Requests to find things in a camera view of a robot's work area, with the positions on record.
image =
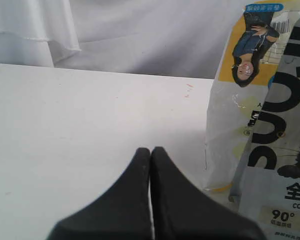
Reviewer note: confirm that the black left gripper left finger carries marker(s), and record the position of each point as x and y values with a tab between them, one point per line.
120	213

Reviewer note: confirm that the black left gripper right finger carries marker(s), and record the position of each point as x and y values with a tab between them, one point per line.
182	212

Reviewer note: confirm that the grey cat food bag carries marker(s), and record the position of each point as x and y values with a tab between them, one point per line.
266	184

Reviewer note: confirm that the yellow clear snack packet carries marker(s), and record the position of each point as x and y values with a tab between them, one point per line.
250	59

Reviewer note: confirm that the white backdrop cloth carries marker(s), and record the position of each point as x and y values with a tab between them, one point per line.
179	38

